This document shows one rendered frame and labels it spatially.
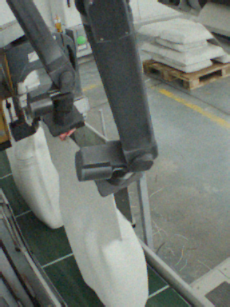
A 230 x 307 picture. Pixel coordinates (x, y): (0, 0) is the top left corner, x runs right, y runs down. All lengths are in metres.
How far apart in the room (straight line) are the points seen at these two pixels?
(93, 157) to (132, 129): 0.12
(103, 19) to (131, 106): 0.22
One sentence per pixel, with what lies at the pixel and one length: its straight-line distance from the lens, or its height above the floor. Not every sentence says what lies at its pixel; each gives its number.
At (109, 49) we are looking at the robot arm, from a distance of 0.45.
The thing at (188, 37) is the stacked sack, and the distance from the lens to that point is 3.80.
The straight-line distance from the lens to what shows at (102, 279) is 1.23.
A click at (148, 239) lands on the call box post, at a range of 1.71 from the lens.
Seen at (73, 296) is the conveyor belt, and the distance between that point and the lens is 1.56.
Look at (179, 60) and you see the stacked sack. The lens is 3.90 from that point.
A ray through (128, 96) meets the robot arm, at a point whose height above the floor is 1.39.
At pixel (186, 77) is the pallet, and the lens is 3.92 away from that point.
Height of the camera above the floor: 1.60
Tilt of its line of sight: 32 degrees down
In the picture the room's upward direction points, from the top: 10 degrees counter-clockwise
